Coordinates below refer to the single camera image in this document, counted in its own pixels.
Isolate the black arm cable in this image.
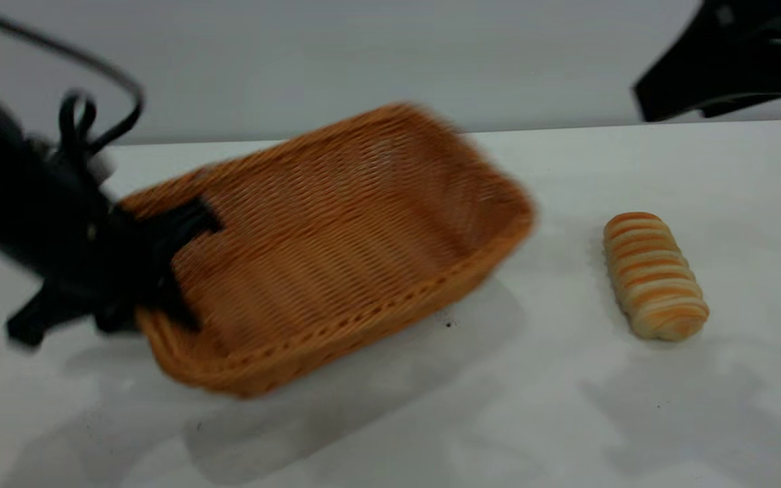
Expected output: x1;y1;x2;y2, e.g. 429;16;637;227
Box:
0;3;145;155

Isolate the brown woven wicker basket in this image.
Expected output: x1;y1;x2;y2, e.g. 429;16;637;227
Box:
117;102;536;399

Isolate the striped orange bread roll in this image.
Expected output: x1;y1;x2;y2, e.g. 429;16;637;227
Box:
603;212;710;342

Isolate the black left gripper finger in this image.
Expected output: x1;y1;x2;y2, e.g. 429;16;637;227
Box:
150;274;203;334
150;195;223;262

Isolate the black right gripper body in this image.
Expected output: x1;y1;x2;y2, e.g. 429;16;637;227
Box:
632;0;781;123

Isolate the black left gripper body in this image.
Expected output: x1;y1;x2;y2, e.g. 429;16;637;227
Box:
45;197;169;334

